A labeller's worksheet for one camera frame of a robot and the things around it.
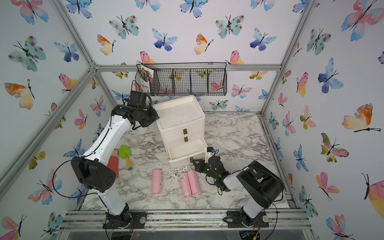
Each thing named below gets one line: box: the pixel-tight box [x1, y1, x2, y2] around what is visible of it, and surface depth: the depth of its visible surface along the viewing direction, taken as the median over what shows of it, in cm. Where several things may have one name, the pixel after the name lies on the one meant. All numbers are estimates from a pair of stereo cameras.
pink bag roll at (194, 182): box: [187, 170, 201, 196], surface depth 85 cm
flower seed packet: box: [138, 64, 154, 93], surface depth 90 cm
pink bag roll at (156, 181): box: [152, 169, 162, 195], surface depth 86 cm
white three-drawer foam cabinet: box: [153, 95, 207, 168], surface depth 90 cm
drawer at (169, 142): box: [162, 133, 205, 149], surface depth 92 cm
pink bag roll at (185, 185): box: [179, 172, 193, 198], surface depth 84 cm
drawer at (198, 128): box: [160, 120, 206, 139], surface depth 86 cm
